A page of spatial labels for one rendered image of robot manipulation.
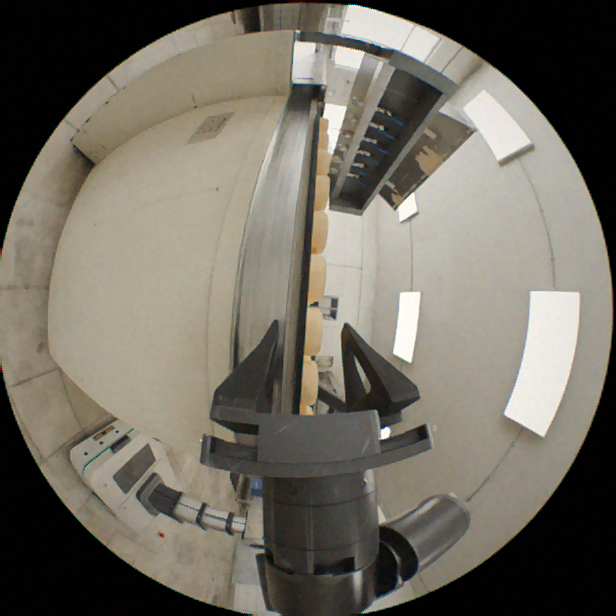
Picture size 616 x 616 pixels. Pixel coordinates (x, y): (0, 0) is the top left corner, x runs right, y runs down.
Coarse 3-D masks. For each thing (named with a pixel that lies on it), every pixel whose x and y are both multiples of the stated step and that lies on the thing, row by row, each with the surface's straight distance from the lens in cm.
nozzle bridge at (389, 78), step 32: (384, 64) 54; (416, 64) 52; (352, 96) 79; (384, 96) 62; (416, 96) 64; (448, 96) 57; (352, 128) 66; (416, 128) 59; (352, 160) 68; (384, 160) 72; (352, 192) 88
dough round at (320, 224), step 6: (318, 216) 20; (324, 216) 20; (318, 222) 19; (324, 222) 19; (318, 228) 19; (324, 228) 19; (318, 234) 19; (324, 234) 19; (312, 240) 19; (318, 240) 19; (324, 240) 19; (312, 246) 19; (318, 246) 19; (324, 246) 20; (312, 252) 20; (318, 252) 20
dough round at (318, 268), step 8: (312, 256) 18; (320, 256) 18; (312, 264) 17; (320, 264) 17; (312, 272) 17; (320, 272) 17; (312, 280) 17; (320, 280) 17; (312, 288) 17; (320, 288) 17; (312, 296) 18; (320, 296) 18
